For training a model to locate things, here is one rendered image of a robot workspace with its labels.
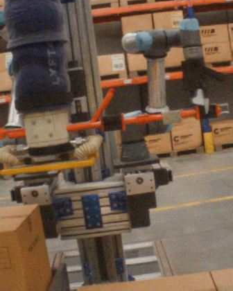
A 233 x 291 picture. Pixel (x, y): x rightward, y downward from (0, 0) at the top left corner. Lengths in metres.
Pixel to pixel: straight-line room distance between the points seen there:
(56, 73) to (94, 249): 1.15
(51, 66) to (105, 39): 8.61
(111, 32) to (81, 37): 7.83
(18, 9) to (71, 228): 1.16
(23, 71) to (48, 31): 0.17
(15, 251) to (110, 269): 0.95
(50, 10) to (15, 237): 0.83
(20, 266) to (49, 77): 0.69
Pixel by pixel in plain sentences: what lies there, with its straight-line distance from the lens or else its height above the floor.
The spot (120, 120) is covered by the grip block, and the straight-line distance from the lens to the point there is 1.71.
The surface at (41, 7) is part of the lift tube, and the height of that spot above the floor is 1.72.
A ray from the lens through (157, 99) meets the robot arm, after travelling 2.29.
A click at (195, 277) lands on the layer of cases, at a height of 0.54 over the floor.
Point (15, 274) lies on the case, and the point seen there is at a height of 0.78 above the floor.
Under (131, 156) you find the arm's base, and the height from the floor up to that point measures 1.07.
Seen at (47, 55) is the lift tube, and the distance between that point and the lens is 1.69.
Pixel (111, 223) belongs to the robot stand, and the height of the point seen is 0.74.
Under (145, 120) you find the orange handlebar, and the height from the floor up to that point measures 1.27.
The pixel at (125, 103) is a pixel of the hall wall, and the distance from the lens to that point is 10.24.
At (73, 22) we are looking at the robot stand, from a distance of 2.51.
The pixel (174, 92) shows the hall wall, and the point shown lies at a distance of 10.33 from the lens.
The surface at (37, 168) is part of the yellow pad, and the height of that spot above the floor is 1.16.
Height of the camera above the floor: 1.38
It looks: 5 degrees down
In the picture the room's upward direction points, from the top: 8 degrees counter-clockwise
